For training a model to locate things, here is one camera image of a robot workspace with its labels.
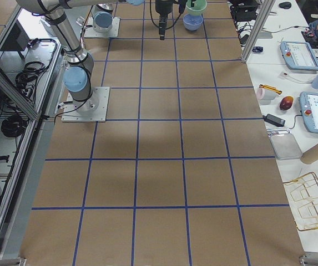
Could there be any gold wire rack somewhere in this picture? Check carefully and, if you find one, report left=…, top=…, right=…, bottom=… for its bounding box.
left=283, top=172, right=318, bottom=232

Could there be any black box on shelf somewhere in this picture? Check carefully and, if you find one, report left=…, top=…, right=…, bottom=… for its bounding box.
left=0, top=20, right=30, bottom=58

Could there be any silver metal tray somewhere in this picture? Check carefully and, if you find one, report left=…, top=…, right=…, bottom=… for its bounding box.
left=267, top=127, right=302, bottom=160

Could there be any small blue black device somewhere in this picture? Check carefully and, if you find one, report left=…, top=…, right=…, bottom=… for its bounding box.
left=252, top=46, right=264, bottom=53

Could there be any black computer mouse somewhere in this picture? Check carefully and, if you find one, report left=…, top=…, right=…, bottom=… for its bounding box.
left=278, top=1, right=291, bottom=9

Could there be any pink cup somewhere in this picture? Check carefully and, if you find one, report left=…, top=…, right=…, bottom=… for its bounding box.
left=256, top=88, right=277, bottom=101

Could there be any gold metal tool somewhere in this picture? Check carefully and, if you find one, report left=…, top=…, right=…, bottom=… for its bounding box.
left=259, top=84, right=282, bottom=95

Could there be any blue bowl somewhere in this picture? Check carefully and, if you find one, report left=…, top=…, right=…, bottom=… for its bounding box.
left=183, top=14, right=203, bottom=31

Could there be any black power adapter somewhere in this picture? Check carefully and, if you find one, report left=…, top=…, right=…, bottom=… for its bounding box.
left=263, top=114, right=285, bottom=127

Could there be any white small card box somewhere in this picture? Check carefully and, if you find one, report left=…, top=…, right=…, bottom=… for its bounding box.
left=279, top=71, right=289, bottom=79

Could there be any upper teach pendant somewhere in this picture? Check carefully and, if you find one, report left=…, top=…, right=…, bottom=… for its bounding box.
left=280, top=41, right=318, bottom=71

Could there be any red mango fruit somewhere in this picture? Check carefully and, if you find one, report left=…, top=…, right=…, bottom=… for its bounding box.
left=279, top=96, right=294, bottom=111

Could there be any coiled black cable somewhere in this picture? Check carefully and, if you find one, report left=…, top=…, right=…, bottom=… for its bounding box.
left=1, top=113, right=27, bottom=139

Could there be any aluminium diagonal frame beam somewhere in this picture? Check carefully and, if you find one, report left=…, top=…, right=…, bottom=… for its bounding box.
left=0, top=68, right=40, bottom=121

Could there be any aluminium frame post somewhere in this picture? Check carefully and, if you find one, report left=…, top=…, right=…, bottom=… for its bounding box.
left=241, top=0, right=275, bottom=63

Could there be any green bowl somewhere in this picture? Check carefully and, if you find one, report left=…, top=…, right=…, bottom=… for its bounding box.
left=186, top=0, right=208, bottom=16

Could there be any black electronics pile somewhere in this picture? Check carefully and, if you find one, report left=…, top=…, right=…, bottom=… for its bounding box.
left=229, top=0, right=259, bottom=22

